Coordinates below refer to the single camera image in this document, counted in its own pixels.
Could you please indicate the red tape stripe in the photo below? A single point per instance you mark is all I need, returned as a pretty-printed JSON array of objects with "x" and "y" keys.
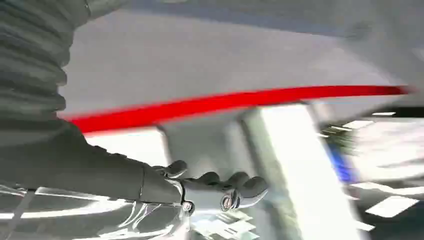
[{"x": 212, "y": 102}]

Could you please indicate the blue object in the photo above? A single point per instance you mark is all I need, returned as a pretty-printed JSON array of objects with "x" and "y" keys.
[{"x": 342, "y": 167}]

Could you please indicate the ribbed grey right arm sleeve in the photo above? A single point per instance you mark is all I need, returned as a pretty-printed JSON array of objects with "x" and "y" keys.
[{"x": 30, "y": 59}]

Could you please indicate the pale upright post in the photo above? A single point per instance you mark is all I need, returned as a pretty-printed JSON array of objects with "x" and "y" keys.
[{"x": 291, "y": 172}]

